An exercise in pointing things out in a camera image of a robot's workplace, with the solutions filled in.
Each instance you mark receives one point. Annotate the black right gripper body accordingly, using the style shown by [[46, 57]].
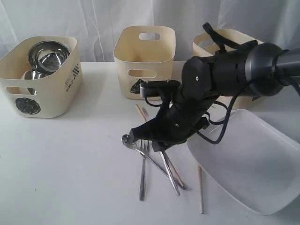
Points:
[[178, 119]]

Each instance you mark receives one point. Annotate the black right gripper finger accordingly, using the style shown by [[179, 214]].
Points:
[[161, 144], [143, 132]]

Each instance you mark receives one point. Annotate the steel fork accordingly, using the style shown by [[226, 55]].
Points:
[[145, 148]]

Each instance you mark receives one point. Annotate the steel table knife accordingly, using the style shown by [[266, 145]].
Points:
[[169, 173]]

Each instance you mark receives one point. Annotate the wooden chopstick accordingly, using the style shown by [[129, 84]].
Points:
[[201, 189], [140, 111]]

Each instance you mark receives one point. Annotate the steel spoon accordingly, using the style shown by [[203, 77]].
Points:
[[132, 145]]

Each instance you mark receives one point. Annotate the stainless steel bowl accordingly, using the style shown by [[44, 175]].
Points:
[[47, 57]]

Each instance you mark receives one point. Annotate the steel mug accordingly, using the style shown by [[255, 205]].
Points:
[[32, 75]]

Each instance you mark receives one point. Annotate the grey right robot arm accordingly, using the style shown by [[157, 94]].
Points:
[[287, 68]]

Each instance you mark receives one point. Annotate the cream bin square sticker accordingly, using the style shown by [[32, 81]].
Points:
[[211, 39]]

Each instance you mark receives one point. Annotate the cream bin triangle sticker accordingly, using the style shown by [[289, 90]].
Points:
[[144, 53]]

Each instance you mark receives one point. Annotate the white square plate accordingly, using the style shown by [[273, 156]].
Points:
[[254, 163]]

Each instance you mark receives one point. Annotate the cream bin circle sticker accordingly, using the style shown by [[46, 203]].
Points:
[[46, 97]]

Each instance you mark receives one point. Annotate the white curtain backdrop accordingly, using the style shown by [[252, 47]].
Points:
[[97, 24]]

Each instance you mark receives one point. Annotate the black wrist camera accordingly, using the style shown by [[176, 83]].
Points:
[[151, 89]]

